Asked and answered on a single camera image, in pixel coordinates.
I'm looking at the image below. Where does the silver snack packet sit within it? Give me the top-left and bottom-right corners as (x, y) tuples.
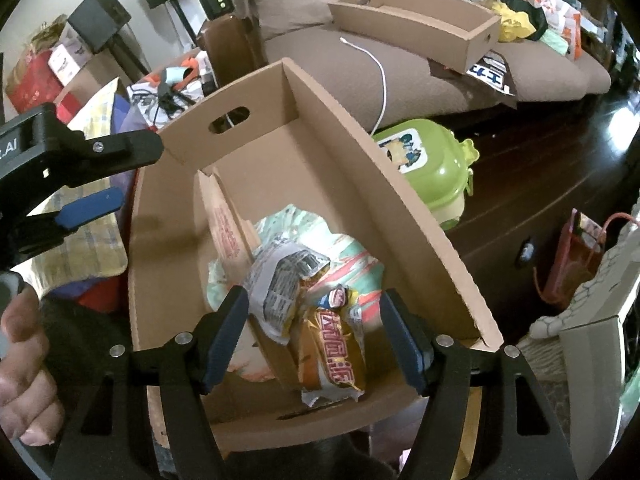
(243, 236), (331, 346)

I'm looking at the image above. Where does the orange yellow chip bag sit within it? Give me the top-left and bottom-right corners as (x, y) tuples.
(297, 284), (367, 408)

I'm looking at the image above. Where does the brown wooden folding fan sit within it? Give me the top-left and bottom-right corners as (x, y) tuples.
(195, 170), (299, 390)

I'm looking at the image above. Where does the painted paper hand fan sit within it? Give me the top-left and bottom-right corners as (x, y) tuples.
(206, 202), (386, 384)

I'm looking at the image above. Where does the person's left hand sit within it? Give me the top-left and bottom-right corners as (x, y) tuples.
(1, 285), (64, 448)

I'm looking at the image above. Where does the red chocolate gift box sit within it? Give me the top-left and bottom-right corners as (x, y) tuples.
(53, 91), (84, 125)

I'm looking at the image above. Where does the red tea gift bag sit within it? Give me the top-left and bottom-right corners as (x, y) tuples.
(6, 50), (63, 114)

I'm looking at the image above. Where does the pink tissue box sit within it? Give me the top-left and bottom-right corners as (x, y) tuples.
(48, 23), (93, 87)

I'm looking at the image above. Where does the brown carton under bags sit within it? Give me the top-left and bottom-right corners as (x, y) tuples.
(53, 50), (131, 106)

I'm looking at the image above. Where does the brown paper bag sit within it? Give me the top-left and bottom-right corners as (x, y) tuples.
(23, 14), (67, 58)

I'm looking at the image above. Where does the yellow plaid tablecloth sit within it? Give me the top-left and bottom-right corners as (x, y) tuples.
(27, 77), (129, 291)

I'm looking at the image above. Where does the left black speaker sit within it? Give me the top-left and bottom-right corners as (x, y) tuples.
(67, 0), (131, 53)

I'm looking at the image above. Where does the green cartoon lunchbox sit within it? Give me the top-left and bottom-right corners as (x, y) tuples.
(373, 118), (480, 230)

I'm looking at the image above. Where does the large cardboard box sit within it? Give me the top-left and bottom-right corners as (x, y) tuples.
(129, 60), (502, 452)

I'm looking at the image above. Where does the brown sofa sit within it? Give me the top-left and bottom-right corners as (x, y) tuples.
(214, 0), (614, 134)

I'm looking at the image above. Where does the cardboard tray on sofa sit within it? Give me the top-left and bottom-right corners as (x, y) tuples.
(330, 0), (500, 74)

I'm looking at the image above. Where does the white charging cable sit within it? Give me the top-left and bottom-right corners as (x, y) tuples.
(339, 36), (388, 139)

